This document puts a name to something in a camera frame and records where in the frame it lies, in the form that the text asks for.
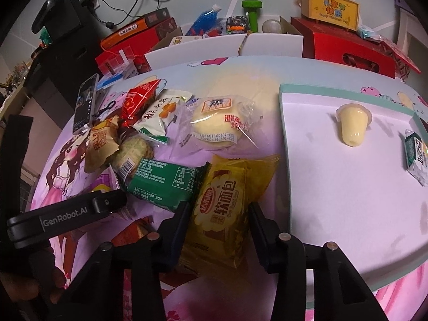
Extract round bread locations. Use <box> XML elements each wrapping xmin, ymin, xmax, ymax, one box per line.
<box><xmin>181</xmin><ymin>95</ymin><xmax>265</xmax><ymax>151</ymax></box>

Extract yellow gift box with handle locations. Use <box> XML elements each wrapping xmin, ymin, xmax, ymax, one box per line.
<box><xmin>296</xmin><ymin>0</ymin><xmax>361</xmax><ymax>31</ymax></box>

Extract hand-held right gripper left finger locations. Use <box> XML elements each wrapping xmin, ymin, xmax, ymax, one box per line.
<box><xmin>50</xmin><ymin>201</ymin><xmax>191</xmax><ymax>321</ymax></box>

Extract yellow soft bread packet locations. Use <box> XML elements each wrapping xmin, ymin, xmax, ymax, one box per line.
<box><xmin>181</xmin><ymin>154</ymin><xmax>281</xmax><ymax>271</ymax></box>

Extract light blue packet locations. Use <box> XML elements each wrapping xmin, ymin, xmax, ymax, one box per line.
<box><xmin>358</xmin><ymin>27</ymin><xmax>385</xmax><ymax>42</ymax></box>

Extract blue and white box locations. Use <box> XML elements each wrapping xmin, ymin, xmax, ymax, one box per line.
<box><xmin>97</xmin><ymin>72</ymin><xmax>129</xmax><ymax>91</ymax></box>

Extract small black lanyard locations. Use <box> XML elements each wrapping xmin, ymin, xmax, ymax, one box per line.
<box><xmin>95</xmin><ymin>102</ymin><xmax>116</xmax><ymax>117</ymax></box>

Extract yellow jelly cup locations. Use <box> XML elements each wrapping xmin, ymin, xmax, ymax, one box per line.
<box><xmin>335</xmin><ymin>104</ymin><xmax>372</xmax><ymax>147</ymax></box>

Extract tan snack packet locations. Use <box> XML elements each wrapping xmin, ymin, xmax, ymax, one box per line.
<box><xmin>84</xmin><ymin>120</ymin><xmax>121</xmax><ymax>174</ymax></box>

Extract pink snack packet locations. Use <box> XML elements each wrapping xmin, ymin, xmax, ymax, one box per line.
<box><xmin>89</xmin><ymin>165</ymin><xmax>134</xmax><ymax>219</ymax></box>

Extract green dumbbell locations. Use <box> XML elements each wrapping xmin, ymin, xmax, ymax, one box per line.
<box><xmin>242</xmin><ymin>0</ymin><xmax>265</xmax><ymax>34</ymax></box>

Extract black packet at edge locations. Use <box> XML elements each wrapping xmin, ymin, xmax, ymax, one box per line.
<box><xmin>72</xmin><ymin>74</ymin><xmax>100</xmax><ymax>136</ymax></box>

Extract black cabinet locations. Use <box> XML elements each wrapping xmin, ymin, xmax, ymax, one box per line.
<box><xmin>0</xmin><ymin>23</ymin><xmax>111</xmax><ymax>134</ymax></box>

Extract black device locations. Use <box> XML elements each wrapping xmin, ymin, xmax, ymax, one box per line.
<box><xmin>32</xmin><ymin>0</ymin><xmax>83</xmax><ymax>35</ymax></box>

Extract red gift box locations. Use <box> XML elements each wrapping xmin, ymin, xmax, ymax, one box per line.
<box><xmin>290</xmin><ymin>17</ymin><xmax>397</xmax><ymax>79</ymax></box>

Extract white cardboard box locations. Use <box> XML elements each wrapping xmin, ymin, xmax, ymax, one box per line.
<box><xmin>144</xmin><ymin>15</ymin><xmax>305</xmax><ymax>71</ymax></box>

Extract person's left hand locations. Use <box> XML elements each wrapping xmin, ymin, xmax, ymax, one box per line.
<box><xmin>0</xmin><ymin>267</ymin><xmax>67</xmax><ymax>308</ymax></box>

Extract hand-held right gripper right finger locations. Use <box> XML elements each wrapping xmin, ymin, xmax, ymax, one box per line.
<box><xmin>248</xmin><ymin>201</ymin><xmax>390</xmax><ymax>321</ymax></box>

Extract rice cracker clear packet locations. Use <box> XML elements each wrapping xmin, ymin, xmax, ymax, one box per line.
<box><xmin>112</xmin><ymin>135</ymin><xmax>154</xmax><ymax>183</ymax></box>

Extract black cables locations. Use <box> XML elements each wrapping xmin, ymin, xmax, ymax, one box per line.
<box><xmin>97</xmin><ymin>0</ymin><xmax>176</xmax><ymax>29</ymax></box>

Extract dark brown flat box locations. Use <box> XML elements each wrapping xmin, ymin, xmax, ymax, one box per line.
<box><xmin>144</xmin><ymin>7</ymin><xmax>178</xmax><ymax>39</ymax></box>

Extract white cabinet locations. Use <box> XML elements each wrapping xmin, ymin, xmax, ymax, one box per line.
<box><xmin>398</xmin><ymin>7</ymin><xmax>428</xmax><ymax>84</ymax></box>

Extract red patterned box lid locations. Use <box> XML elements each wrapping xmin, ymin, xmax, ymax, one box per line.
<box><xmin>378</xmin><ymin>38</ymin><xmax>422</xmax><ymax>84</ymax></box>

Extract cartoon printed tablecloth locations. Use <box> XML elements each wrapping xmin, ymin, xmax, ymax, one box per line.
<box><xmin>20</xmin><ymin>55</ymin><xmax>428</xmax><ymax>321</ymax></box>

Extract blue plastic bottle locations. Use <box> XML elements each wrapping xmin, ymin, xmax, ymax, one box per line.
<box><xmin>185</xmin><ymin>4</ymin><xmax>223</xmax><ymax>37</ymax></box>

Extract small green white snack packet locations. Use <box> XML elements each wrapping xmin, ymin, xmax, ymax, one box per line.
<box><xmin>404</xmin><ymin>129</ymin><xmax>428</xmax><ymax>187</ymax></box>

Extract clear plastic ball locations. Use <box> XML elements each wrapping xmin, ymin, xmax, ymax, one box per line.
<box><xmin>262</xmin><ymin>19</ymin><xmax>283</xmax><ymax>34</ymax></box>

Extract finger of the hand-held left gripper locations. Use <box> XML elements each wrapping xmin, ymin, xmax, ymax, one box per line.
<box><xmin>92</xmin><ymin>190</ymin><xmax>128</xmax><ymax>215</ymax></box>

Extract red flat box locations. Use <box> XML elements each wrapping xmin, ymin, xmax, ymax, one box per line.
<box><xmin>95</xmin><ymin>27</ymin><xmax>168</xmax><ymax>74</ymax></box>

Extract clear plastic box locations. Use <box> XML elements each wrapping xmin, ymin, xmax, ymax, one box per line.
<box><xmin>100</xmin><ymin>49</ymin><xmax>134</xmax><ymax>76</ymax></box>

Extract orange flat box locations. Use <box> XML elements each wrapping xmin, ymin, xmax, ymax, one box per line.
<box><xmin>100</xmin><ymin>18</ymin><xmax>149</xmax><ymax>49</ymax></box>

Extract white tray with teal rim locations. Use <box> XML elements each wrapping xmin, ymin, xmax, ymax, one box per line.
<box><xmin>279</xmin><ymin>83</ymin><xmax>428</xmax><ymax>291</ymax></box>

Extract white and green snack packet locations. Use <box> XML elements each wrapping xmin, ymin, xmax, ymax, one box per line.
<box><xmin>133</xmin><ymin>89</ymin><xmax>193</xmax><ymax>145</ymax></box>

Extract red and orange snack packet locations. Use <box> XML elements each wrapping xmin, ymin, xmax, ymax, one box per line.
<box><xmin>110</xmin><ymin>217</ymin><xmax>154</xmax><ymax>246</ymax></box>

